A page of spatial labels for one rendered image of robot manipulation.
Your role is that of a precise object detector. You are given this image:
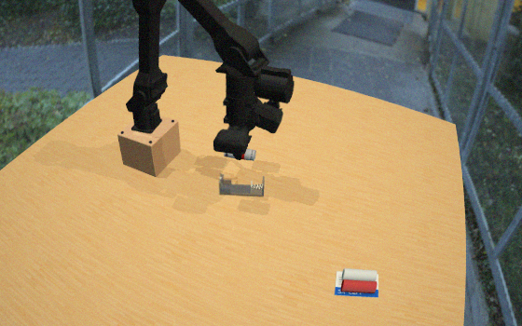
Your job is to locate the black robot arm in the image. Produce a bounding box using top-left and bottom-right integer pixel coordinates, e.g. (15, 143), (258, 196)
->
(126, 0), (295, 134)

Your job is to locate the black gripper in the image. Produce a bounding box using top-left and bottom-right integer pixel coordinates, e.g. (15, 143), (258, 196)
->
(213, 95), (256, 160)

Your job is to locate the white and red battery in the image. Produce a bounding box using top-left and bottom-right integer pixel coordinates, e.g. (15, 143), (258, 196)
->
(224, 149), (256, 161)

